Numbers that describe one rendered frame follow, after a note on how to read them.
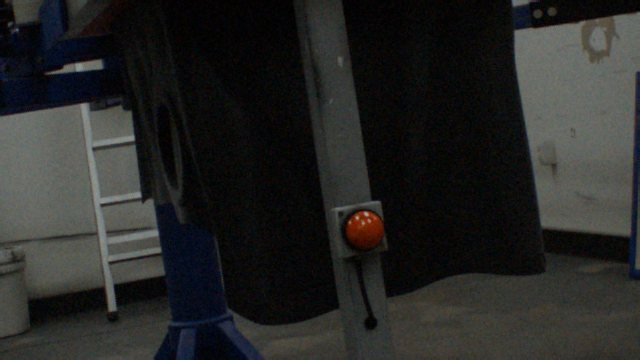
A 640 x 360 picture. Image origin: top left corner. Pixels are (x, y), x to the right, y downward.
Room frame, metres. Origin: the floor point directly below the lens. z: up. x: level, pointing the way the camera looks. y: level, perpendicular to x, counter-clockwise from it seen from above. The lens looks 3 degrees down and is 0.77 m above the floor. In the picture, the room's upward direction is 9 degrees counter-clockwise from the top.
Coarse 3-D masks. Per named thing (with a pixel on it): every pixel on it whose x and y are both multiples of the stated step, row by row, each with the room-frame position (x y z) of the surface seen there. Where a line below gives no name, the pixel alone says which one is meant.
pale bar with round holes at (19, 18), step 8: (16, 0) 2.20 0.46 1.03; (24, 0) 2.20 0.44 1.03; (32, 0) 2.20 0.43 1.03; (40, 0) 2.21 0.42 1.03; (16, 8) 2.20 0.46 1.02; (24, 8) 2.20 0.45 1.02; (32, 8) 2.20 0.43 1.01; (16, 16) 2.20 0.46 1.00; (24, 16) 2.20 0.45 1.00; (32, 16) 2.20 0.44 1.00; (16, 24) 2.20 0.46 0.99; (24, 24) 2.22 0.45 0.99; (32, 24) 2.24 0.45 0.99
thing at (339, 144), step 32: (320, 0) 1.29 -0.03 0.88; (320, 32) 1.28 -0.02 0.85; (320, 64) 1.28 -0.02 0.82; (320, 96) 1.28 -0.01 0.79; (352, 96) 1.29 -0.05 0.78; (320, 128) 1.29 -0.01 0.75; (352, 128) 1.29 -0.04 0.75; (320, 160) 1.31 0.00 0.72; (352, 160) 1.29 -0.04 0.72; (352, 192) 1.29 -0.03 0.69; (352, 256) 1.27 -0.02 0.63; (352, 288) 1.28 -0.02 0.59; (352, 320) 1.28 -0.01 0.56; (384, 320) 1.29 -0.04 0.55; (352, 352) 1.30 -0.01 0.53; (384, 352) 1.29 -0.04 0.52
